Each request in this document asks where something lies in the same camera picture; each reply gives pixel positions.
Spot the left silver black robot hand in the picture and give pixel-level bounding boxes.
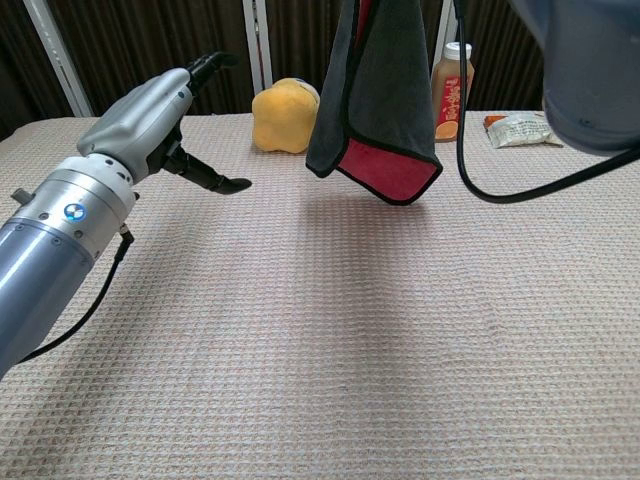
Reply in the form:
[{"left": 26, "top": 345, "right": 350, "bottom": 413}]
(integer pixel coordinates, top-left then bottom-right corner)
[{"left": 76, "top": 51, "right": 253, "bottom": 195}]

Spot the grey and red cloth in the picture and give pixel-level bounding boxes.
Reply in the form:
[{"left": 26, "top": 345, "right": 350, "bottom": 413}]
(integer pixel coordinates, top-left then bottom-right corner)
[{"left": 305, "top": 0, "right": 445, "bottom": 207}]

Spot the yellow plush toy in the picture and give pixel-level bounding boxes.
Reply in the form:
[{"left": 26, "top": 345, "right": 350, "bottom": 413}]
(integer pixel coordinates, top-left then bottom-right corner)
[{"left": 251, "top": 77, "right": 321, "bottom": 154}]

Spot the dark pleated curtain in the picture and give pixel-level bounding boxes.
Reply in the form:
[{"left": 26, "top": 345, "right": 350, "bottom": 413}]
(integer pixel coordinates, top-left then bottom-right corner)
[{"left": 0, "top": 0, "right": 546, "bottom": 141}]

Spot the pink woven tablecloth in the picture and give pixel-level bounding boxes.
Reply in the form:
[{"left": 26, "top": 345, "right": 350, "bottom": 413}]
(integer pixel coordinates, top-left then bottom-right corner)
[{"left": 0, "top": 110, "right": 640, "bottom": 480}]

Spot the brown juice bottle white cap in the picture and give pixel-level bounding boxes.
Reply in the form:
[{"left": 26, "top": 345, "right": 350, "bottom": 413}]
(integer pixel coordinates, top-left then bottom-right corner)
[{"left": 430, "top": 42, "right": 475, "bottom": 145}]

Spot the orange white snack packet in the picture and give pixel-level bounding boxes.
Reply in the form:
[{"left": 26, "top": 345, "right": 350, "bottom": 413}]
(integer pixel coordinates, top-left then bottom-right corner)
[{"left": 482, "top": 110, "right": 564, "bottom": 150}]

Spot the white metal frame post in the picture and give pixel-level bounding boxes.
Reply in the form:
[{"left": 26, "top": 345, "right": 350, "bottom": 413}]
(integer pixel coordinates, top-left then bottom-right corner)
[
  {"left": 22, "top": 0, "right": 95, "bottom": 119},
  {"left": 435, "top": 0, "right": 464, "bottom": 51},
  {"left": 241, "top": 0, "right": 275, "bottom": 96}
]

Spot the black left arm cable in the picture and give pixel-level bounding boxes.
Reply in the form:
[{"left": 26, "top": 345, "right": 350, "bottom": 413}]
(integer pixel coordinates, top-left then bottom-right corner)
[{"left": 19, "top": 224, "right": 136, "bottom": 364}]

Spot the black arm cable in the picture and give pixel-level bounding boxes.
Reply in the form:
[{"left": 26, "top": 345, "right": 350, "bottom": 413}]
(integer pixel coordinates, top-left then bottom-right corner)
[
  {"left": 452, "top": 0, "right": 640, "bottom": 204},
  {"left": 19, "top": 224, "right": 136, "bottom": 364}
]

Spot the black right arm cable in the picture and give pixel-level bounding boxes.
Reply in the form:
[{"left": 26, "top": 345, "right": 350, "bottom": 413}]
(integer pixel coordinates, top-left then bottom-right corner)
[{"left": 452, "top": 0, "right": 640, "bottom": 204}]

